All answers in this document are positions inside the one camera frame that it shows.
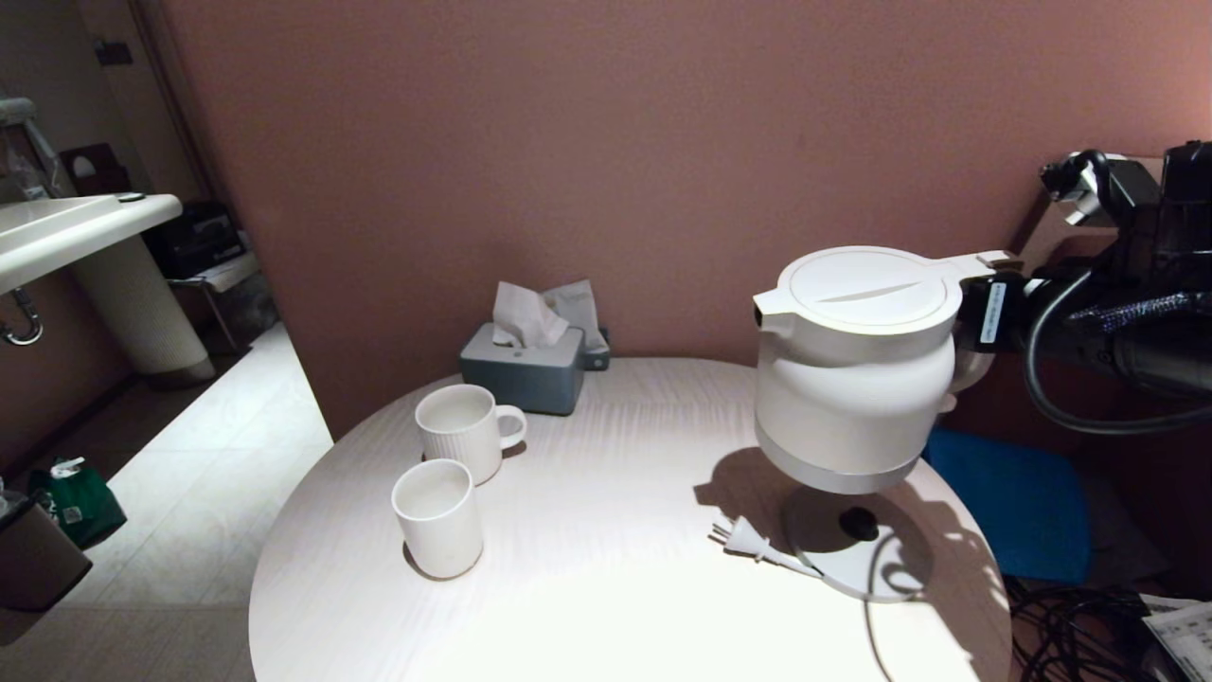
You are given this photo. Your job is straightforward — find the chrome drain pipe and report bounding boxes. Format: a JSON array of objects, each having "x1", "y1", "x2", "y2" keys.
[{"x1": 0, "y1": 288, "x2": 45, "y2": 348}]

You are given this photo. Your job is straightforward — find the printed paper sheet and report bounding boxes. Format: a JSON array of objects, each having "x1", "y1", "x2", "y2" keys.
[{"x1": 1141, "y1": 597, "x2": 1212, "y2": 682}]

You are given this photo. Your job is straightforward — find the metal-legged stool shelf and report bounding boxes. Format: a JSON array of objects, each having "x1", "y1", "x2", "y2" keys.
[{"x1": 170, "y1": 254, "x2": 261, "y2": 356}]

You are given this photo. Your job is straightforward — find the grey-blue tissue box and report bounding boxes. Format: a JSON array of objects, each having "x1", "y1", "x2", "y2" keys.
[{"x1": 460, "y1": 323, "x2": 586, "y2": 417}]

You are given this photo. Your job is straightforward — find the beige rounded board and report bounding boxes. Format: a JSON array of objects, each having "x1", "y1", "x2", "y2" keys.
[{"x1": 1018, "y1": 156, "x2": 1212, "y2": 278}]

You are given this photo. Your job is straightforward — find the green bag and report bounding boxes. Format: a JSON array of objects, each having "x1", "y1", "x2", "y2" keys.
[{"x1": 28, "y1": 458, "x2": 128, "y2": 550}]

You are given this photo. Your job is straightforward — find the black floor cable bundle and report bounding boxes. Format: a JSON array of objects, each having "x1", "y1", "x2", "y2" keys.
[{"x1": 1004, "y1": 578, "x2": 1151, "y2": 682}]

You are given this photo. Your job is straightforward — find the white electric kettle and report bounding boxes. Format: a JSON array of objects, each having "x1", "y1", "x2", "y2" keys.
[{"x1": 753, "y1": 245, "x2": 1024, "y2": 495}]

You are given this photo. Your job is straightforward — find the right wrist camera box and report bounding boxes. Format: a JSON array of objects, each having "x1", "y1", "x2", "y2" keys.
[{"x1": 1040, "y1": 152, "x2": 1164, "y2": 228}]

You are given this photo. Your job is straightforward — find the smooth white cup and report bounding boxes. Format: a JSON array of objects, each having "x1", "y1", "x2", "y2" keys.
[{"x1": 392, "y1": 458, "x2": 485, "y2": 581}]

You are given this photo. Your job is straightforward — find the round white kettle base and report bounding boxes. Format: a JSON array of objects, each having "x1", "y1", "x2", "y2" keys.
[{"x1": 780, "y1": 485, "x2": 934, "y2": 604}]

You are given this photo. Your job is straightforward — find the brown waste bin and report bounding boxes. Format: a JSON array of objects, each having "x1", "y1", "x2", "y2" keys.
[{"x1": 0, "y1": 493, "x2": 94, "y2": 615}]

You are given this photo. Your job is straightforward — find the brown wooden holder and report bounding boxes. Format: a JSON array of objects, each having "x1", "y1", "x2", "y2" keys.
[{"x1": 59, "y1": 142, "x2": 132, "y2": 196}]

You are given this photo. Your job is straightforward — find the white power plug with cord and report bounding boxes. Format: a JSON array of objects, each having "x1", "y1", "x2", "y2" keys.
[{"x1": 711, "y1": 514, "x2": 823, "y2": 577}]

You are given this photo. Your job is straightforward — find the grey plastic bag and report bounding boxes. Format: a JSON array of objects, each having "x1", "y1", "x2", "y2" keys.
[{"x1": 223, "y1": 277, "x2": 280, "y2": 344}]

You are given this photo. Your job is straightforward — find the beige sink pedestal column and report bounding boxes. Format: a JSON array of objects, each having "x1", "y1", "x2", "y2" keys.
[{"x1": 68, "y1": 237, "x2": 215, "y2": 385}]

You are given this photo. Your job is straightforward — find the white sink basin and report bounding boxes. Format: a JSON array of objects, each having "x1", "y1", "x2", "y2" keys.
[{"x1": 0, "y1": 193, "x2": 184, "y2": 296}]

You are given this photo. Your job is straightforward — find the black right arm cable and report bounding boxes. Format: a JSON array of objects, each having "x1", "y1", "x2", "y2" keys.
[{"x1": 1021, "y1": 268, "x2": 1212, "y2": 437}]

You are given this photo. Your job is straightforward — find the black box device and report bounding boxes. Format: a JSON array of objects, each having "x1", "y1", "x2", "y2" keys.
[{"x1": 142, "y1": 205, "x2": 247, "y2": 281}]

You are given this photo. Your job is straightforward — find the white paper packet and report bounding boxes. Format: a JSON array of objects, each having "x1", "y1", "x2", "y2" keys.
[{"x1": 542, "y1": 280, "x2": 607, "y2": 353}]

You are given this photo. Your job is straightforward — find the white tissue sheet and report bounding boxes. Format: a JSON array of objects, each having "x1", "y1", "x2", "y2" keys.
[{"x1": 492, "y1": 281, "x2": 570, "y2": 350}]

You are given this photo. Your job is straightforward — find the white ribbed mug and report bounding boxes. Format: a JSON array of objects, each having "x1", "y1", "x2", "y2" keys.
[{"x1": 416, "y1": 384, "x2": 528, "y2": 486}]

